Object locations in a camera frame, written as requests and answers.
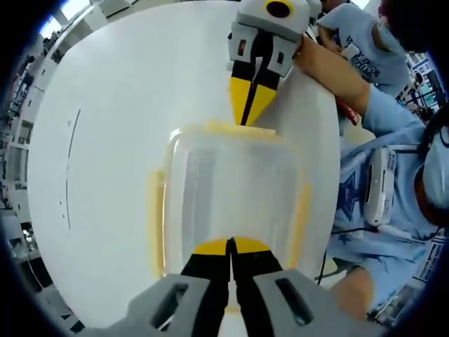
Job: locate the white chest-worn device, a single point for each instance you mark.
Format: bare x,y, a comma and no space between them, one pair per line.
377,189

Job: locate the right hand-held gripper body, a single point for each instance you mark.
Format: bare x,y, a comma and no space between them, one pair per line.
298,21

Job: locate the person's masked head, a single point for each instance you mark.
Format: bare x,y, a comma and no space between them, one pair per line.
435,182

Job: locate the operator in light blue shirt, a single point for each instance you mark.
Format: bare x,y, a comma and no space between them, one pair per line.
403,252

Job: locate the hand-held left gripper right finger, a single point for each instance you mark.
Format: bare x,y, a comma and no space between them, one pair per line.
291,302

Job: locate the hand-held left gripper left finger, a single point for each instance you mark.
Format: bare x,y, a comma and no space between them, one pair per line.
168,302

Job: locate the clear storage box yellow latches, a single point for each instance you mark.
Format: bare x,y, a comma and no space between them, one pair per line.
231,189

